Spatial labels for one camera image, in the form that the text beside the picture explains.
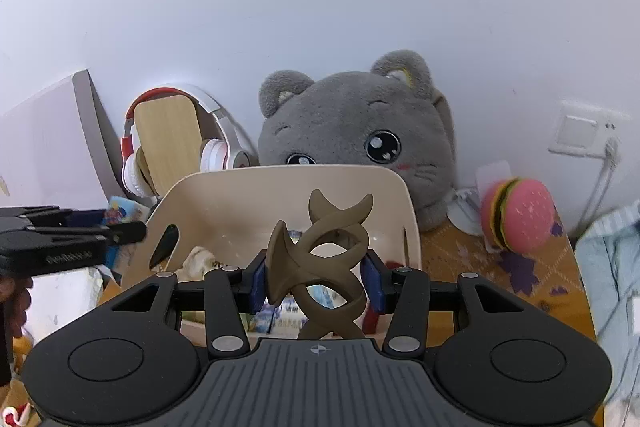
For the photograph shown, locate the white plastic holder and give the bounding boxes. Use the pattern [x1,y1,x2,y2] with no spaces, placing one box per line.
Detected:
[446,161,511,237]

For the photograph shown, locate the brown red plush toy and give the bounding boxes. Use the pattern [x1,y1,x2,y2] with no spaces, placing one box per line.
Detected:
[0,332,43,427]

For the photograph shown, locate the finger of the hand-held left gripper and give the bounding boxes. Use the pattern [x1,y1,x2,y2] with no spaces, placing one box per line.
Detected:
[22,221,148,248]
[0,206,110,232]

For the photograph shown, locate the person's left hand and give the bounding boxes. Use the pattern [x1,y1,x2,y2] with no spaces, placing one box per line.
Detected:
[0,276,34,340]

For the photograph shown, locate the blue white patterned packet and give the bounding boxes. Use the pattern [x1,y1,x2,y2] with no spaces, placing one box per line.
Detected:
[240,284,331,335]

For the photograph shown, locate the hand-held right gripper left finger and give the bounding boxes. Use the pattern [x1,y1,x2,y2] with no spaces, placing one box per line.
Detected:
[97,251,267,355]

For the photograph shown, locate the burger plush toy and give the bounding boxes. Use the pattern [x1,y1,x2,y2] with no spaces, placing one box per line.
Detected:
[480,177,556,253]

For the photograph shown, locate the purple flower table mat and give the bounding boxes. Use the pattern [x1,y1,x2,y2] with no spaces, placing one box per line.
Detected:
[420,207,598,343]

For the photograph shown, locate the wooden headphone stand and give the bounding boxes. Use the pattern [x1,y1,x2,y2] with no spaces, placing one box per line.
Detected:
[134,96,205,198]

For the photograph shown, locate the beige plastic bin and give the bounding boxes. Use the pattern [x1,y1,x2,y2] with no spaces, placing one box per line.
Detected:
[121,164,422,348]

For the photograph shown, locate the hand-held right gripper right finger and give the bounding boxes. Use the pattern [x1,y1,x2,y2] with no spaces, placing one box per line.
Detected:
[361,251,543,357]

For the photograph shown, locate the white wall socket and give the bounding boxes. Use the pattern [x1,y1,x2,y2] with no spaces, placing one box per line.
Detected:
[547,101,623,158]

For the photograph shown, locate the white cable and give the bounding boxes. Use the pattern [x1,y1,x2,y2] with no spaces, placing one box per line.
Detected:
[580,137,623,233]

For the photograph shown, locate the brown hair claw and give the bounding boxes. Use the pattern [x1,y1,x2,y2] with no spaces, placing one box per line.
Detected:
[266,189,375,340]

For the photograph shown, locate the white grey-edged panel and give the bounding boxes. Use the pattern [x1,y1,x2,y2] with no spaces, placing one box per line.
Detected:
[0,69,121,210]

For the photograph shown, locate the blue tissue pack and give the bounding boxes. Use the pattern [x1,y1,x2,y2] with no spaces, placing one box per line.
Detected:
[105,196,152,228]

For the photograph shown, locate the grey cat plush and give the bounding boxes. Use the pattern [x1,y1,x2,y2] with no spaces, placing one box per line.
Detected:
[257,50,458,233]

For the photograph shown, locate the red white headphones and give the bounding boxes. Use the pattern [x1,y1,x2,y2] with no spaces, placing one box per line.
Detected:
[120,83,253,198]

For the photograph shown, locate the cream fabric scrunchie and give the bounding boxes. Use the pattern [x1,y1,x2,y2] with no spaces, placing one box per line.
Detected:
[181,246,221,280]

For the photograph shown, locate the light blue cloth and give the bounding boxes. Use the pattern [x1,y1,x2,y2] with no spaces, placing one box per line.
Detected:
[574,199,640,408]

